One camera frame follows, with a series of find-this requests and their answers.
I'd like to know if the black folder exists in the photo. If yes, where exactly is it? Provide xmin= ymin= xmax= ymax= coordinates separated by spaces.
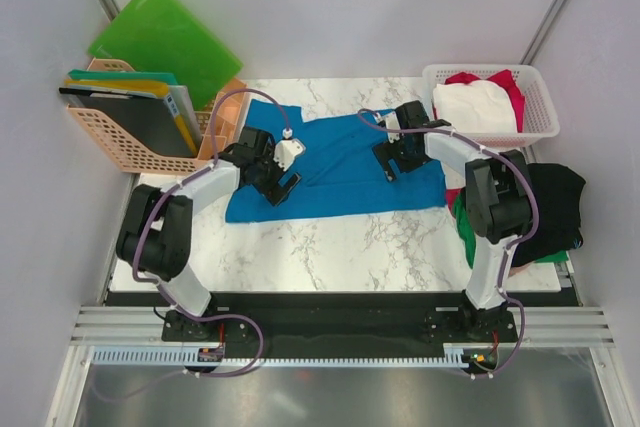
xmin=58 ymin=87 xmax=197 ymax=158

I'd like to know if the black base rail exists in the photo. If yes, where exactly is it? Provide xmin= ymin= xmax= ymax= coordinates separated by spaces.
xmin=104 ymin=289 xmax=581 ymax=361

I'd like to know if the orange file rack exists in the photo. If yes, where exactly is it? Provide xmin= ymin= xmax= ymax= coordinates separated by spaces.
xmin=64 ymin=57 xmax=201 ymax=177

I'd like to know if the black folded t-shirt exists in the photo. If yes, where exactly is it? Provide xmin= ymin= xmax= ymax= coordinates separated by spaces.
xmin=512 ymin=163 xmax=586 ymax=268

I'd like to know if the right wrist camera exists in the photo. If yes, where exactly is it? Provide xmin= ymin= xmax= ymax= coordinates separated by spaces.
xmin=375 ymin=112 xmax=402 ymax=143

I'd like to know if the purple cable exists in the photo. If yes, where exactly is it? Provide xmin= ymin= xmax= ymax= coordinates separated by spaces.
xmin=357 ymin=109 xmax=541 ymax=380
xmin=130 ymin=89 xmax=296 ymax=377

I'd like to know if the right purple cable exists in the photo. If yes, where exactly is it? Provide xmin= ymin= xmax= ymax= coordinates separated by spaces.
xmin=357 ymin=109 xmax=541 ymax=380

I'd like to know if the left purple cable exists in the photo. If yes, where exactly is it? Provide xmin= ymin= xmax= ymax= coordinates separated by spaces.
xmin=130 ymin=89 xmax=296 ymax=377

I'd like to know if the blue t-shirt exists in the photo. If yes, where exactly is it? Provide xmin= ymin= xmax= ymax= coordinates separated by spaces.
xmin=225 ymin=106 xmax=446 ymax=224

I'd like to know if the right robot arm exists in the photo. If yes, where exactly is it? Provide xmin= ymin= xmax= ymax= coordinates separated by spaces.
xmin=359 ymin=101 xmax=539 ymax=341

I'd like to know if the red folded t-shirt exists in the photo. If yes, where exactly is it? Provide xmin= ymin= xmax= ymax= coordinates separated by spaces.
xmin=445 ymin=189 xmax=461 ymax=205

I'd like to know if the green folded t-shirt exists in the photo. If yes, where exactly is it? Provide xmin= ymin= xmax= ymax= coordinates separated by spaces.
xmin=447 ymin=193 xmax=569 ymax=269

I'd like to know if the yellow folder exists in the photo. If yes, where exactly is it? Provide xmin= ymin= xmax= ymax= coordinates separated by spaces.
xmin=64 ymin=79 xmax=170 ymax=98

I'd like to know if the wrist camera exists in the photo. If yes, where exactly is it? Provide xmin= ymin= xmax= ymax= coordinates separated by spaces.
xmin=375 ymin=112 xmax=402 ymax=143
xmin=273 ymin=138 xmax=306 ymax=172

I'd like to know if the red t-shirt in basket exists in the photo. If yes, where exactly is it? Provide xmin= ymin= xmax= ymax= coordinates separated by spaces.
xmin=441 ymin=70 xmax=525 ymax=133

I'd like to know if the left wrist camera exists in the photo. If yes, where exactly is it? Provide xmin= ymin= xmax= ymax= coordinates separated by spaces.
xmin=273 ymin=138 xmax=306 ymax=172

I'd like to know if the pink folded t-shirt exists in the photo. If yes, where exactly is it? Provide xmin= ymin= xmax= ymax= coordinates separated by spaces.
xmin=508 ymin=265 xmax=528 ymax=278

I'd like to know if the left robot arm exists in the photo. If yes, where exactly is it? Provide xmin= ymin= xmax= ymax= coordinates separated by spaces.
xmin=116 ymin=127 xmax=305 ymax=340

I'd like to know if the green plastic board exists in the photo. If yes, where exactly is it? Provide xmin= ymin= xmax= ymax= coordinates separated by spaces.
xmin=88 ymin=0 xmax=243 ymax=110

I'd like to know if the teal folder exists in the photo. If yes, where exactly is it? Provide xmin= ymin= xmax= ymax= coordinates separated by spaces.
xmin=67 ymin=69 xmax=179 ymax=85

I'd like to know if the white cable duct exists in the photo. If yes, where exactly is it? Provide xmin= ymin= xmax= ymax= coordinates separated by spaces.
xmin=91 ymin=345 xmax=498 ymax=370

